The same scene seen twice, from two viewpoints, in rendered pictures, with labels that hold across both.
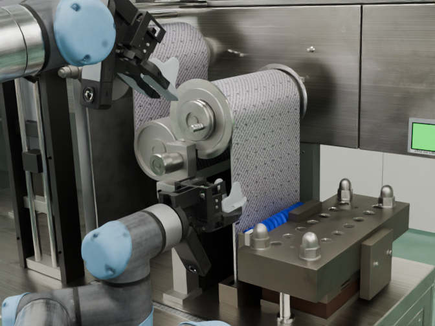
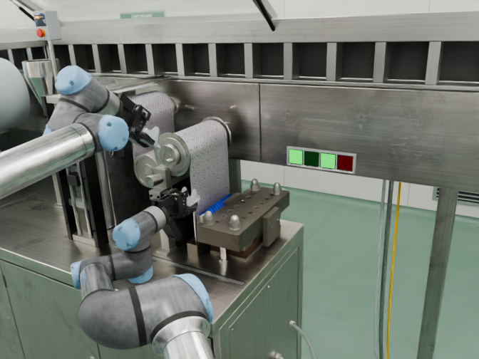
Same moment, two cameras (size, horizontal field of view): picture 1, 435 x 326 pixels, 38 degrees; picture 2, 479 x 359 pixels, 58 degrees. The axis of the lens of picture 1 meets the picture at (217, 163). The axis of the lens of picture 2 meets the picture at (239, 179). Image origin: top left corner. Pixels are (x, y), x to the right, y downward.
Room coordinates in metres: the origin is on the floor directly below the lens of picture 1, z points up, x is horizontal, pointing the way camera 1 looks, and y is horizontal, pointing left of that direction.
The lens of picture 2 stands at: (-0.23, 0.00, 1.66)
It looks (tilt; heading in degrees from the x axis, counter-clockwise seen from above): 20 degrees down; 352
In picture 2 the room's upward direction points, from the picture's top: 2 degrees counter-clockwise
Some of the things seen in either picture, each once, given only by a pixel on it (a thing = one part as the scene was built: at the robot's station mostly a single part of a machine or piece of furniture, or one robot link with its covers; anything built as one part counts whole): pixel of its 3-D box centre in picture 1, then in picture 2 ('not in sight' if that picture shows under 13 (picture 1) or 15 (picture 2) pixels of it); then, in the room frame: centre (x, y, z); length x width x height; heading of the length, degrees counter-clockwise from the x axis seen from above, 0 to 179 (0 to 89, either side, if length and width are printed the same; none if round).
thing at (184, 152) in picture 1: (178, 223); (162, 211); (1.13, 0.08, 1.05); 0.06 x 0.05 x 0.31; 142
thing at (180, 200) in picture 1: (190, 209); (169, 206); (1.02, 0.05, 1.12); 0.12 x 0.08 x 0.09; 142
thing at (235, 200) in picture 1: (235, 196); (194, 196); (1.09, -0.03, 1.12); 0.09 x 0.03 x 0.06; 141
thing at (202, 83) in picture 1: (200, 119); (172, 154); (1.14, 0.03, 1.25); 0.15 x 0.01 x 0.15; 52
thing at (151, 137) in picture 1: (196, 138); (169, 160); (1.31, 0.04, 1.18); 0.26 x 0.12 x 0.12; 142
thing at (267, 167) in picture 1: (268, 178); (211, 183); (1.20, -0.10, 1.11); 0.23 x 0.01 x 0.18; 142
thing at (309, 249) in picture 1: (309, 244); (234, 221); (1.00, -0.15, 1.05); 0.04 x 0.04 x 0.04
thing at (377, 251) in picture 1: (377, 262); (271, 226); (1.11, -0.30, 0.97); 0.10 x 0.03 x 0.11; 142
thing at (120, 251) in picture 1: (122, 246); (135, 231); (0.89, 0.15, 1.11); 0.11 x 0.08 x 0.09; 142
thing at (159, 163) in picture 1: (160, 163); (151, 181); (1.10, 0.10, 1.18); 0.04 x 0.02 x 0.04; 52
